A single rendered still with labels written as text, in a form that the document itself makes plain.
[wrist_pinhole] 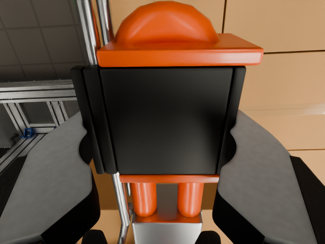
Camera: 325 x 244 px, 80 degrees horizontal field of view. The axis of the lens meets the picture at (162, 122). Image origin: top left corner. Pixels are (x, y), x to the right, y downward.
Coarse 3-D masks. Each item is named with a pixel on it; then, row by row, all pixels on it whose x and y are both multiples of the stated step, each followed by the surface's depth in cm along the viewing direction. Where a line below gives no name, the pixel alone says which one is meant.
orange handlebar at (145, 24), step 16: (128, 16) 10; (144, 16) 9; (160, 16) 9; (176, 16) 9; (192, 16) 9; (128, 32) 10; (144, 32) 9; (160, 32) 9; (176, 32) 9; (192, 32) 9; (208, 32) 10; (144, 192) 15; (192, 192) 15; (144, 208) 16; (192, 208) 16
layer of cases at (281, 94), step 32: (128, 0) 55; (160, 0) 55; (192, 0) 55; (224, 0) 55; (256, 0) 54; (288, 0) 54; (320, 0) 54; (224, 32) 59; (256, 32) 59; (288, 32) 58; (320, 32) 58; (288, 64) 63; (320, 64) 63; (256, 96) 69; (288, 96) 69; (320, 96) 69; (288, 128) 76; (320, 128) 76; (320, 160) 84
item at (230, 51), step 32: (128, 64) 9; (160, 64) 9; (192, 64) 9; (224, 64) 9; (256, 64) 9; (128, 96) 10; (160, 96) 10; (192, 96) 10; (224, 96) 10; (128, 128) 11; (160, 128) 10; (192, 128) 10; (224, 128) 11; (128, 160) 12; (160, 160) 12; (192, 160) 12; (224, 160) 12
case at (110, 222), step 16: (96, 176) 47; (112, 192) 43; (208, 192) 42; (112, 208) 39; (208, 208) 39; (96, 224) 42; (112, 224) 42; (208, 224) 41; (80, 240) 45; (112, 240) 45; (128, 240) 45; (224, 240) 44
